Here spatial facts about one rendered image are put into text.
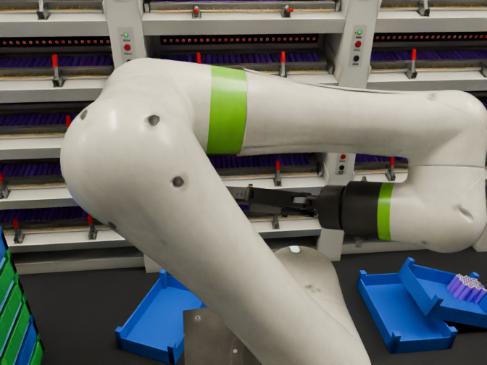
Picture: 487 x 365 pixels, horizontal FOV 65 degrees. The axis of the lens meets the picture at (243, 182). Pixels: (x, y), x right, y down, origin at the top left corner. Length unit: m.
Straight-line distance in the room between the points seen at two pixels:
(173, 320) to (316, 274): 0.83
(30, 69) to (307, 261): 1.06
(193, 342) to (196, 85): 0.58
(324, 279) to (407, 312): 0.89
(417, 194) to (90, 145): 0.45
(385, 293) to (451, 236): 0.99
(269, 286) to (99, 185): 0.21
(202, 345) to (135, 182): 0.61
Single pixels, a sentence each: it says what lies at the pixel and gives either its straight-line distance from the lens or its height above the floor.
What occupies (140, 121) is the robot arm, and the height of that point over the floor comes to 0.93.
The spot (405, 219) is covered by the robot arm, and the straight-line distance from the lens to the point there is 0.60.
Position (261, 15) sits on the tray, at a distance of 1.25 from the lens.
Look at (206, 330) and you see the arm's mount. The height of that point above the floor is 0.35.
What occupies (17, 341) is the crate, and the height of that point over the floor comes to 0.18.
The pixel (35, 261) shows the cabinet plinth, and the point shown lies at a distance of 1.75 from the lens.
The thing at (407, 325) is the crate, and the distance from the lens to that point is 1.48.
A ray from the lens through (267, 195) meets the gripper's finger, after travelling 0.61.
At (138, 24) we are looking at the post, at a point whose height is 0.92.
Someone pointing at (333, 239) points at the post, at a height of 0.11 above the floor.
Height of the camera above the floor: 1.03
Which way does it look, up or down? 28 degrees down
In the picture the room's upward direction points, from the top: straight up
